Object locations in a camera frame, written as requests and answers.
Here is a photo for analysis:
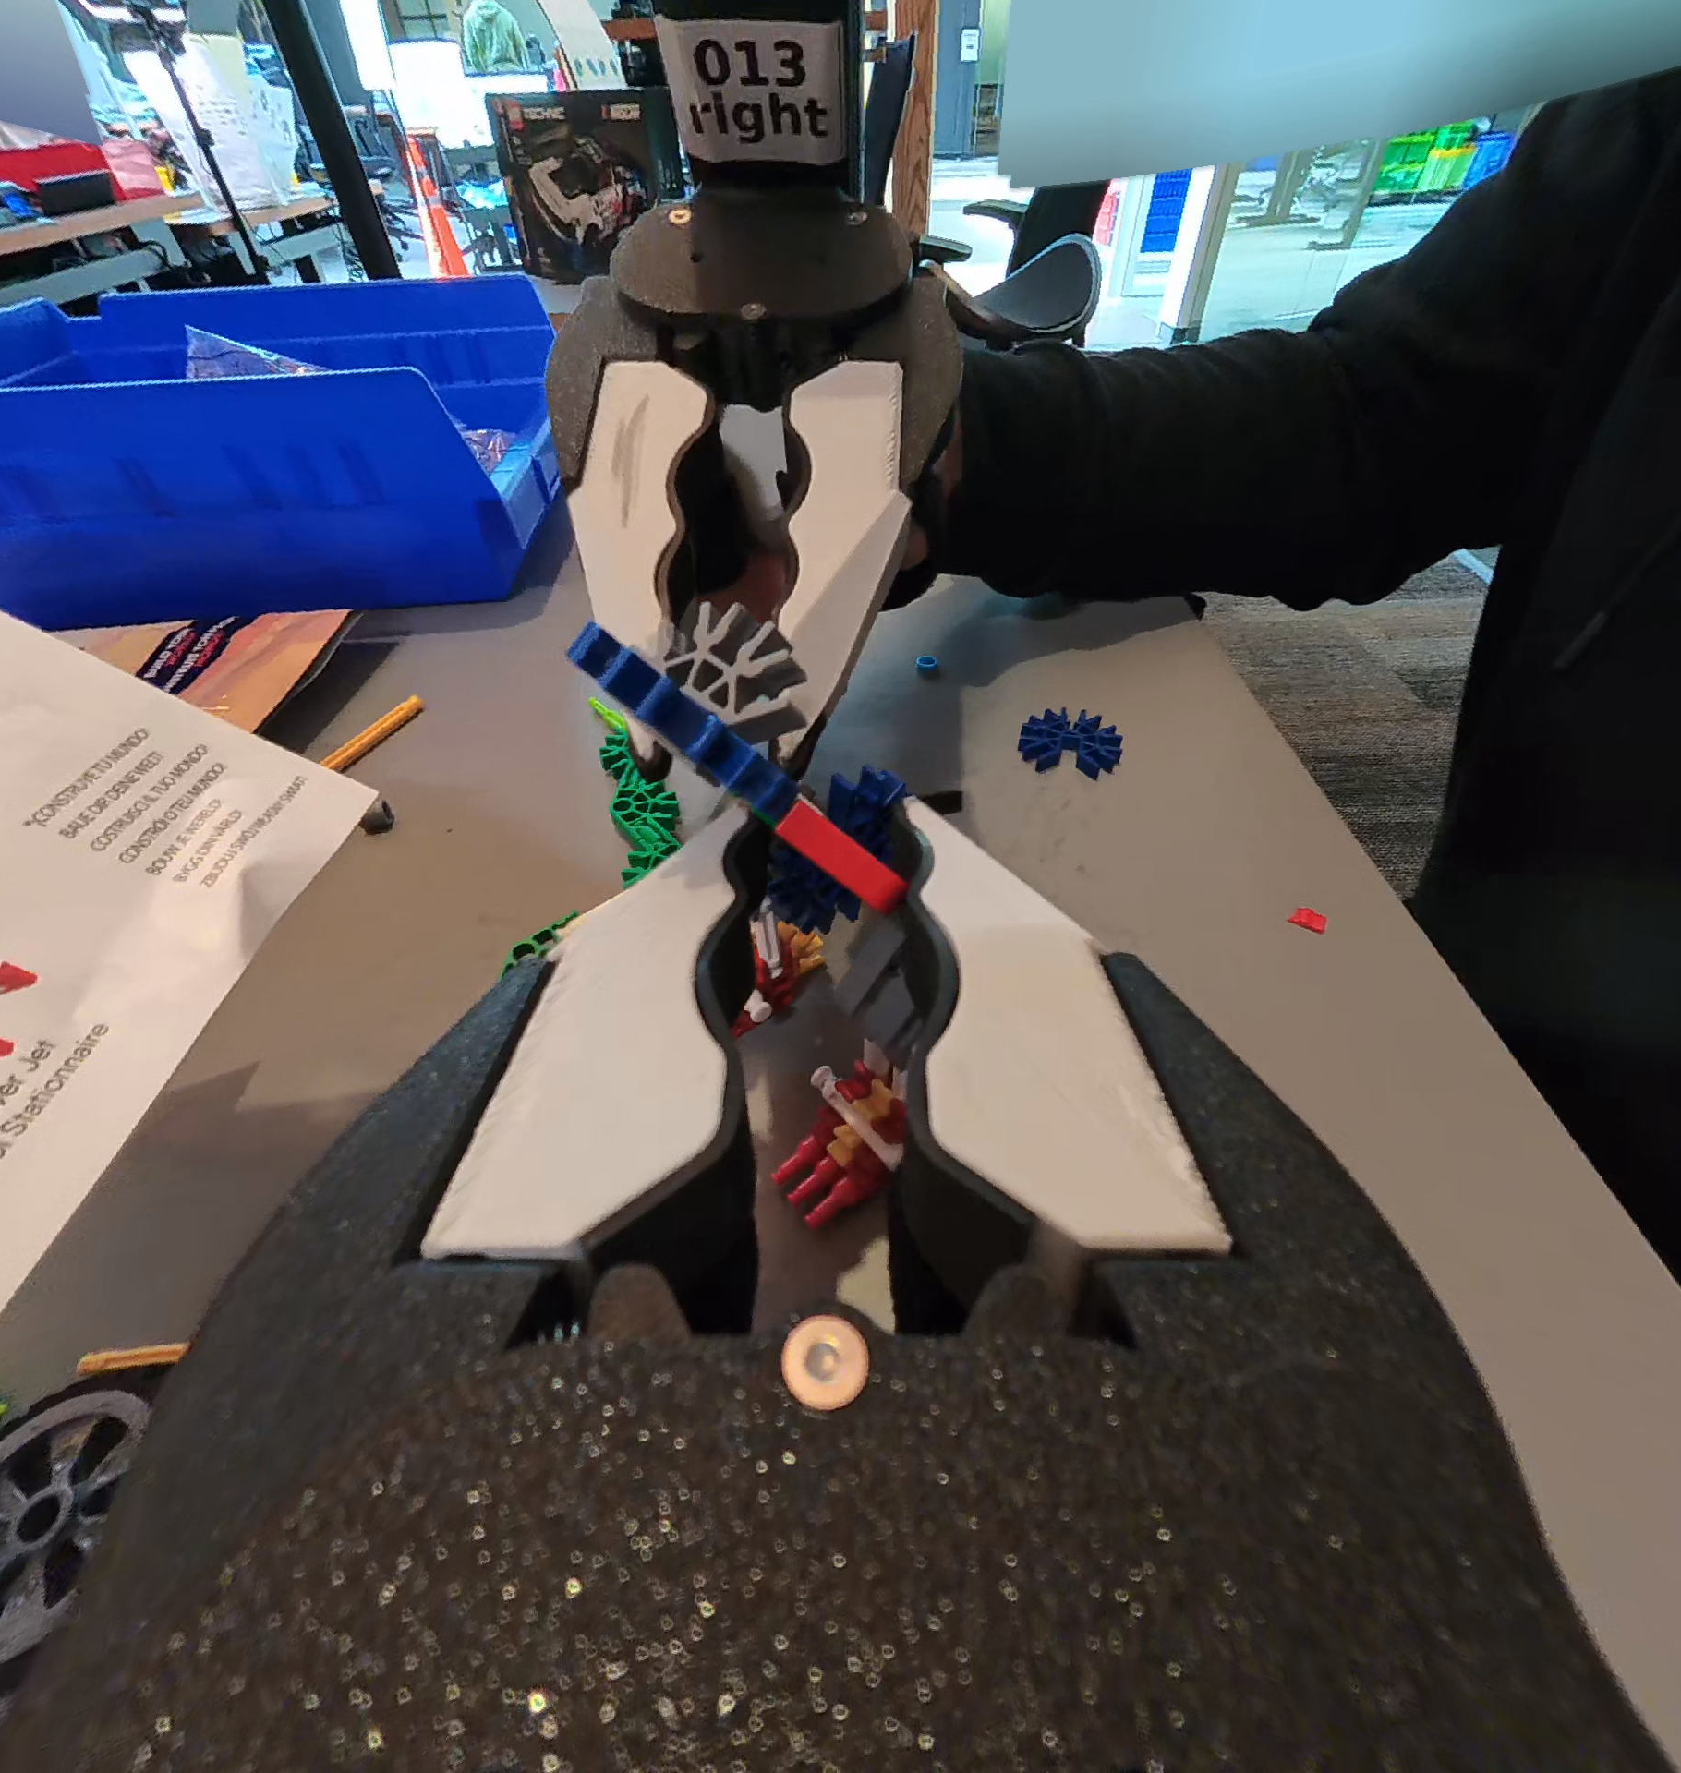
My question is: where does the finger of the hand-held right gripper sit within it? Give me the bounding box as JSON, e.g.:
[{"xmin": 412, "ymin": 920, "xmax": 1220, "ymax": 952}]
[
  {"xmin": 770, "ymin": 358, "xmax": 919, "ymax": 777},
  {"xmin": 569, "ymin": 358, "xmax": 716, "ymax": 777}
]

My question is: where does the black spoked toy wheel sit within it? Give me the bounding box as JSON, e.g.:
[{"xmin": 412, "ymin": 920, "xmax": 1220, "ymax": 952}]
[{"xmin": 0, "ymin": 1384, "xmax": 158, "ymax": 1685}]

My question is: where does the blue connector pair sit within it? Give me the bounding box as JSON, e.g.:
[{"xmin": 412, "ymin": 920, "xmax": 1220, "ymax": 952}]
[{"xmin": 1018, "ymin": 709, "xmax": 1127, "ymax": 778}]

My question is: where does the clear plastic bag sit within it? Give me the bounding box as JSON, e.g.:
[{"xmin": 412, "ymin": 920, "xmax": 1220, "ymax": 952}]
[{"xmin": 183, "ymin": 324, "xmax": 555, "ymax": 484}]

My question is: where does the wooden pillar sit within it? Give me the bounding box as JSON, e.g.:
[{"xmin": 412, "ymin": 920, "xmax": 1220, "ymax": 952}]
[{"xmin": 897, "ymin": 0, "xmax": 941, "ymax": 236}]

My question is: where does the person's torso in black clothing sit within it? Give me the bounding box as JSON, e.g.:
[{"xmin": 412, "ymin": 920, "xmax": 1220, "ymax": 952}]
[{"xmin": 1394, "ymin": 83, "xmax": 1681, "ymax": 1400}]

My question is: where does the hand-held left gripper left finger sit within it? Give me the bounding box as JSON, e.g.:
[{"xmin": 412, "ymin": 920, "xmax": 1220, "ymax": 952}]
[{"xmin": 418, "ymin": 807, "xmax": 760, "ymax": 1266}]

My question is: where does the blue plastic bin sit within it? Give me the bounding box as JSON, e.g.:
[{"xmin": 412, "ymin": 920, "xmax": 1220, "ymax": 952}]
[{"xmin": 0, "ymin": 273, "xmax": 569, "ymax": 631}]

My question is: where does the black pole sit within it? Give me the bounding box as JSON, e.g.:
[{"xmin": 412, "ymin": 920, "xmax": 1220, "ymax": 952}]
[{"xmin": 265, "ymin": 0, "xmax": 405, "ymax": 277}]

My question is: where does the multicoloured toy construction model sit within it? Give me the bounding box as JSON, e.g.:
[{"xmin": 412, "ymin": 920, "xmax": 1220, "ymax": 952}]
[{"xmin": 569, "ymin": 621, "xmax": 932, "ymax": 1231}]

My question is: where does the grey snowflake connector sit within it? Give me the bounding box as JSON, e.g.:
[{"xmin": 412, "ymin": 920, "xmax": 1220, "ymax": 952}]
[{"xmin": 662, "ymin": 598, "xmax": 807, "ymax": 744}]

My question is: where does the black toy car box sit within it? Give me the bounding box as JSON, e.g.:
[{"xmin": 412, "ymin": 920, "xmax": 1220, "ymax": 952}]
[{"xmin": 489, "ymin": 90, "xmax": 688, "ymax": 285}]

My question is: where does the black office chair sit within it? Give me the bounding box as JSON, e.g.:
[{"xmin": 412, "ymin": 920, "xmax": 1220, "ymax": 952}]
[{"xmin": 923, "ymin": 192, "xmax": 1106, "ymax": 346}]

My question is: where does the long yellow rod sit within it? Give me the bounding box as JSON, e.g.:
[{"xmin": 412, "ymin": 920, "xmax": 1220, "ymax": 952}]
[{"xmin": 321, "ymin": 697, "xmax": 428, "ymax": 774}]

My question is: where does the long background work table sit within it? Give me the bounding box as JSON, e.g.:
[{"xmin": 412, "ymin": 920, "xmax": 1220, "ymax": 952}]
[{"xmin": 0, "ymin": 192, "xmax": 337, "ymax": 301}]

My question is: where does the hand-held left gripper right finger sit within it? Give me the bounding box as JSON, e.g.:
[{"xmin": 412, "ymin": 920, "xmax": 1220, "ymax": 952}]
[{"xmin": 897, "ymin": 798, "xmax": 1233, "ymax": 1268}]

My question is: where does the red box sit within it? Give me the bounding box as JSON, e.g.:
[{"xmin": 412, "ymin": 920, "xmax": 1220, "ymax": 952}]
[{"xmin": 0, "ymin": 138, "xmax": 129, "ymax": 215}]

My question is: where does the toy instruction sheet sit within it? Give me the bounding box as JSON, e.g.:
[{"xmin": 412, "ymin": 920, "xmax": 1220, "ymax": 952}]
[{"xmin": 0, "ymin": 590, "xmax": 377, "ymax": 1366}]

